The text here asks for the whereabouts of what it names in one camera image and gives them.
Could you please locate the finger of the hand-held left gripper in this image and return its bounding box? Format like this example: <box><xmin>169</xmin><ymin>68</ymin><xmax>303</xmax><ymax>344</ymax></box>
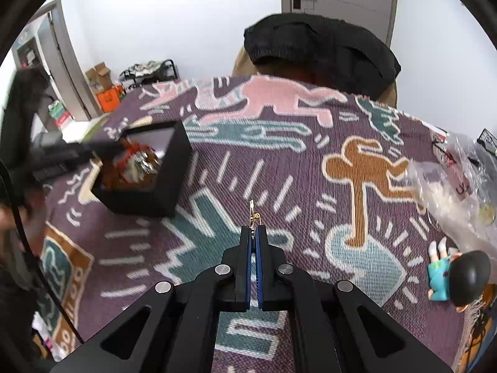
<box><xmin>33</xmin><ymin>140</ymin><xmax>125</xmax><ymax>181</ymax></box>

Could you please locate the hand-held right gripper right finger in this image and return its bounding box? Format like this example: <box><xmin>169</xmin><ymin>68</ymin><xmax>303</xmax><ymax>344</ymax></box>
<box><xmin>254</xmin><ymin>226</ymin><xmax>453</xmax><ymax>373</ymax></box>

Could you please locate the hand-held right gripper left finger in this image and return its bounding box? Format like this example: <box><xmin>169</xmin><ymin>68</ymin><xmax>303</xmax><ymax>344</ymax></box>
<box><xmin>50</xmin><ymin>225</ymin><xmax>257</xmax><ymax>373</ymax></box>

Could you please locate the brown bead necklace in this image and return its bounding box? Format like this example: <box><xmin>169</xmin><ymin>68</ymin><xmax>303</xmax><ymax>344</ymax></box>
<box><xmin>102</xmin><ymin>140</ymin><xmax>156</xmax><ymax>191</ymax></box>

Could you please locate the gold earring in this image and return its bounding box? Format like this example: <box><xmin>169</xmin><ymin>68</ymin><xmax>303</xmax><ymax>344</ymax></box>
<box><xmin>248</xmin><ymin>200</ymin><xmax>260</xmax><ymax>237</ymax></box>

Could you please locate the red cord bracelet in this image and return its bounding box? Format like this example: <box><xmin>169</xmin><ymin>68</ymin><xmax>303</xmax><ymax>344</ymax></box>
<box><xmin>116</xmin><ymin>151</ymin><xmax>135</xmax><ymax>172</ymax></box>

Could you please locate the black jewelry box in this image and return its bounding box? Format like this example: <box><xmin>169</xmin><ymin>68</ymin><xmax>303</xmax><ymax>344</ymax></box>
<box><xmin>90</xmin><ymin>120</ymin><xmax>194</xmax><ymax>218</ymax></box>

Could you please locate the orange crate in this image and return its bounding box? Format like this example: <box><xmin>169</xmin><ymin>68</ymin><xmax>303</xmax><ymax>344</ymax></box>
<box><xmin>97</xmin><ymin>85</ymin><xmax>125</xmax><ymax>113</ymax></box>

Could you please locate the grey shelf unit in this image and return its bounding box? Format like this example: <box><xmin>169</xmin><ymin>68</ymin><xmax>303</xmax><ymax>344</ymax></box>
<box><xmin>11</xmin><ymin>0</ymin><xmax>102</xmax><ymax>133</ymax></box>

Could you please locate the cardboard box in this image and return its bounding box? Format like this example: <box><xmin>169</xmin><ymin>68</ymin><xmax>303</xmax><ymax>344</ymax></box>
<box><xmin>85</xmin><ymin>62</ymin><xmax>113</xmax><ymax>94</ymax></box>

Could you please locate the printed blanket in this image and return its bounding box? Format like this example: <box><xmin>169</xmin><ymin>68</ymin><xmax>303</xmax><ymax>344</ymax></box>
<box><xmin>35</xmin><ymin>74</ymin><xmax>482</xmax><ymax>373</ymax></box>

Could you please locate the rack with clothes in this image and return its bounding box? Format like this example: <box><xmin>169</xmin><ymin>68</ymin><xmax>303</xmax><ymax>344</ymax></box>
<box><xmin>120</xmin><ymin>59</ymin><xmax>177</xmax><ymax>88</ymax></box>

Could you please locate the large clear plastic bag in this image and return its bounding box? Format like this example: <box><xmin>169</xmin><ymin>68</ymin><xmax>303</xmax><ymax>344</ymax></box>
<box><xmin>404</xmin><ymin>132</ymin><xmax>497</xmax><ymax>257</ymax></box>

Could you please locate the doll with black hair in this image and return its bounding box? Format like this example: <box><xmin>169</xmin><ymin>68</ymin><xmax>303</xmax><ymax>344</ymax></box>
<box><xmin>427</xmin><ymin>241</ymin><xmax>492</xmax><ymax>313</ymax></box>

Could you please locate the black jacket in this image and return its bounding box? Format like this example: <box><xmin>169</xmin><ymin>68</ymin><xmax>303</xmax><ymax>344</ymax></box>
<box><xmin>243</xmin><ymin>13</ymin><xmax>401</xmax><ymax>99</ymax></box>

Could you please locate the black cable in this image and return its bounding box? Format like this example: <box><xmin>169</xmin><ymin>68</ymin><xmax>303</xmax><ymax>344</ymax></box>
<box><xmin>0</xmin><ymin>159</ymin><xmax>84</xmax><ymax>344</ymax></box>

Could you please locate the black wire basket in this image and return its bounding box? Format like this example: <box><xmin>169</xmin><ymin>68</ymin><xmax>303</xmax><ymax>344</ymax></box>
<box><xmin>477</xmin><ymin>128</ymin><xmax>497</xmax><ymax>154</ymax></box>

